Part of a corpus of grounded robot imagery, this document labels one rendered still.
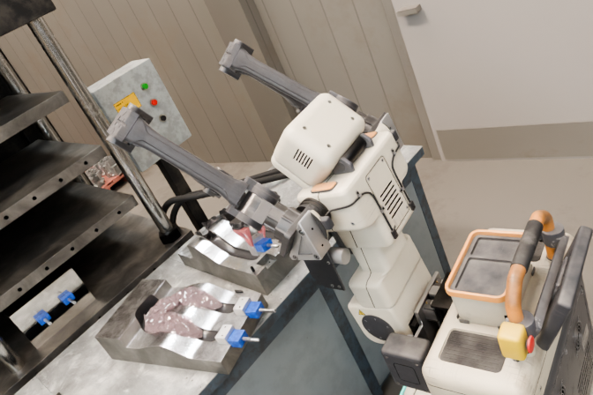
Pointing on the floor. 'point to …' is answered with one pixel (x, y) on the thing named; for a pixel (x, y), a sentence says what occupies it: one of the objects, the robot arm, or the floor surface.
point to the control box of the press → (138, 78)
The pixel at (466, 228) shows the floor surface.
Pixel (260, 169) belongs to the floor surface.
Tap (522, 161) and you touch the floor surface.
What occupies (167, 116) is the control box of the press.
